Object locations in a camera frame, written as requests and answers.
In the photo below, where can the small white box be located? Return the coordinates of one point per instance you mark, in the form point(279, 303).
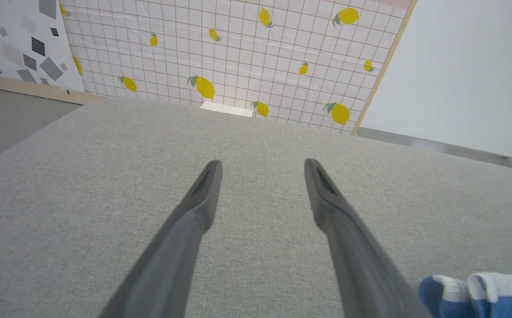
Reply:
point(227, 109)

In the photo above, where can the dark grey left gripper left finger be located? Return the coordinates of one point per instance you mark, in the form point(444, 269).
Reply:
point(176, 247)

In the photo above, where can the grey terrazzo pattern panel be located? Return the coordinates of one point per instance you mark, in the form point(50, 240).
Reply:
point(21, 44)

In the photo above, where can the blue and white cloth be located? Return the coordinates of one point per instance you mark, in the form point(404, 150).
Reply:
point(481, 298)

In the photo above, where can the lemon print tiled panel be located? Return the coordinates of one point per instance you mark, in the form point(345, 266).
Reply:
point(247, 57)

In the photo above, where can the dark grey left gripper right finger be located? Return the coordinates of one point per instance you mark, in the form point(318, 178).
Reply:
point(353, 256)

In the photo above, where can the plain white panel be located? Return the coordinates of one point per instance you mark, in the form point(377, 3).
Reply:
point(463, 75)

